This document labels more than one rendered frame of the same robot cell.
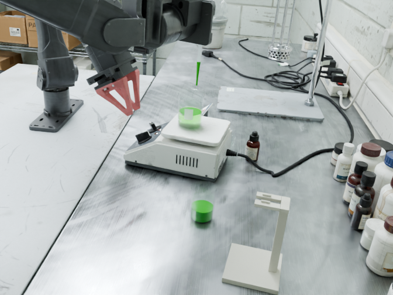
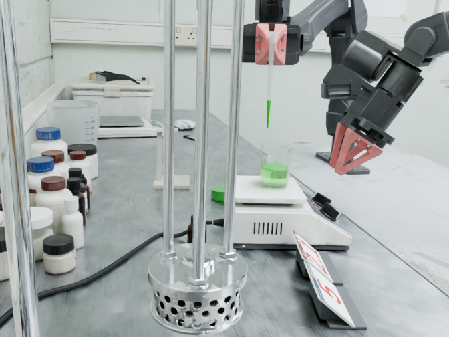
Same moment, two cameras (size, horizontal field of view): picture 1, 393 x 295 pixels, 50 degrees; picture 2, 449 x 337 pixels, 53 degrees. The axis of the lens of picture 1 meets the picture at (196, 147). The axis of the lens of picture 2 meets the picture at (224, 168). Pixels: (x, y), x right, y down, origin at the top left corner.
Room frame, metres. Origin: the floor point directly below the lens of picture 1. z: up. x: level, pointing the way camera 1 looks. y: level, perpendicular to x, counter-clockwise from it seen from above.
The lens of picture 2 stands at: (1.45, -0.28, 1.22)
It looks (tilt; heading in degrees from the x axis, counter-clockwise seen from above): 16 degrees down; 162
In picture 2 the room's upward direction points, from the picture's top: 2 degrees clockwise
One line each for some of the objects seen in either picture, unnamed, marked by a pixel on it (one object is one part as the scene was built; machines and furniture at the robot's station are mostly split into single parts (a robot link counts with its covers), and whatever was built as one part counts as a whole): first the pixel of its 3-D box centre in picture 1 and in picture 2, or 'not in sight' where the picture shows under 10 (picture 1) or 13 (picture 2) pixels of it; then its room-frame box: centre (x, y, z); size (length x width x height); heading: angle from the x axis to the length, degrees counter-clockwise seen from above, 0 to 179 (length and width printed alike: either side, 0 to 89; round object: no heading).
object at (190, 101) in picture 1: (189, 108); (276, 165); (0.79, 0.02, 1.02); 0.06 x 0.05 x 0.08; 22
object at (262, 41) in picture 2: not in sight; (276, 45); (0.73, 0.03, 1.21); 0.09 x 0.07 x 0.07; 159
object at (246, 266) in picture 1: (258, 235); (172, 156); (0.48, -0.10, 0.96); 0.08 x 0.08 x 0.13; 78
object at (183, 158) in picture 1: (183, 144); (278, 212); (0.80, 0.03, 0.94); 0.22 x 0.13 x 0.08; 75
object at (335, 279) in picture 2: not in sight; (315, 256); (0.92, 0.03, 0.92); 0.09 x 0.06 x 0.04; 164
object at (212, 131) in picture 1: (196, 128); (264, 188); (0.79, 0.00, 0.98); 0.12 x 0.12 x 0.01; 76
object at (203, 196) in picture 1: (202, 202); (220, 185); (0.60, -0.02, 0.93); 0.04 x 0.04 x 0.06
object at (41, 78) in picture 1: (57, 76); not in sight; (0.99, 0.35, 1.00); 0.09 x 0.06 x 0.06; 128
